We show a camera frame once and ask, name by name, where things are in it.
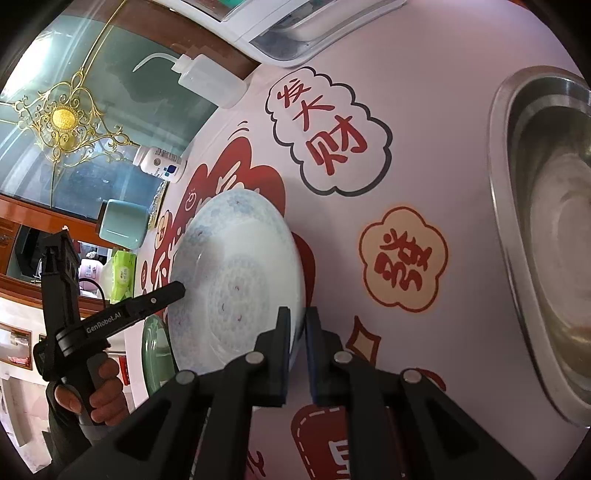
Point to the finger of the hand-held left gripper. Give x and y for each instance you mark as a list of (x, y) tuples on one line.
[(159, 297)]

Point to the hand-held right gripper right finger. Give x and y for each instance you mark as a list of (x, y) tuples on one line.
[(314, 355)]

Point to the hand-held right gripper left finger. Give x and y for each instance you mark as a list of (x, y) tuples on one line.
[(277, 369)]

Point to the white blue patterned plate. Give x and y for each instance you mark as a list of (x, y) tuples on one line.
[(231, 267)]

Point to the person's left hand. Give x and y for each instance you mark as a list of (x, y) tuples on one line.
[(113, 387)]

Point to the green tissue box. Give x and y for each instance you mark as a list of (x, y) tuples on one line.
[(121, 274)]

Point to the green plate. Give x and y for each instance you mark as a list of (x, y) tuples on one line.
[(157, 355)]

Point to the pale green canister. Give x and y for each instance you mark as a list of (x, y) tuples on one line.
[(122, 224)]

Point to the blister pack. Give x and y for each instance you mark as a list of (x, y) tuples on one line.
[(157, 203)]

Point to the white pill bottle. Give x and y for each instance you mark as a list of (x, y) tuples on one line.
[(159, 164)]

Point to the glass door with gold ornament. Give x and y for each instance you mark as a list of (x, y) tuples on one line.
[(115, 152)]

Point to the clear squeeze bottle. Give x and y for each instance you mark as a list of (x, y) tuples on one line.
[(207, 81)]

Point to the large steel bowl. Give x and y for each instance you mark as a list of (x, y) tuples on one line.
[(554, 230)]

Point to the white sterilizer cabinet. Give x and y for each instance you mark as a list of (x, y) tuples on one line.
[(286, 46)]

